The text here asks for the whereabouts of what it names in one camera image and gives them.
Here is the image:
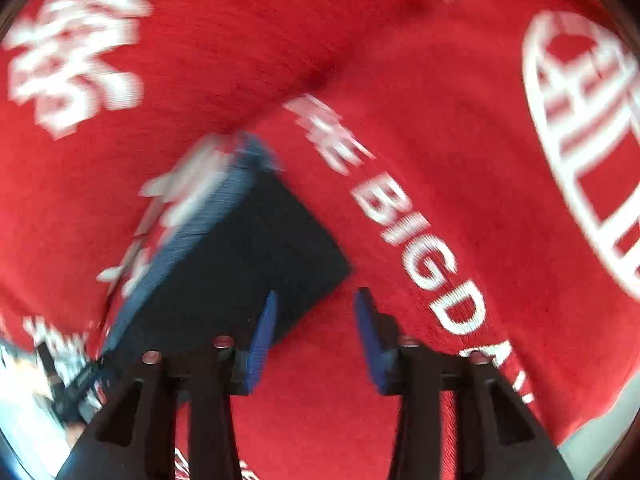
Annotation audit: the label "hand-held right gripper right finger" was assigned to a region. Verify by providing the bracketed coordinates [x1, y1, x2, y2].
[353, 287, 577, 480]

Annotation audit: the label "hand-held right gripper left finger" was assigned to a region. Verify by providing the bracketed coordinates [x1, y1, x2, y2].
[54, 289, 279, 480]

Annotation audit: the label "red printed blanket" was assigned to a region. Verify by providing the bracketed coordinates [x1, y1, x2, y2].
[0, 0, 640, 480]

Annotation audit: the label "black pants with blue waistband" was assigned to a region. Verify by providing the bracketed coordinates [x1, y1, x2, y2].
[98, 132, 352, 361]

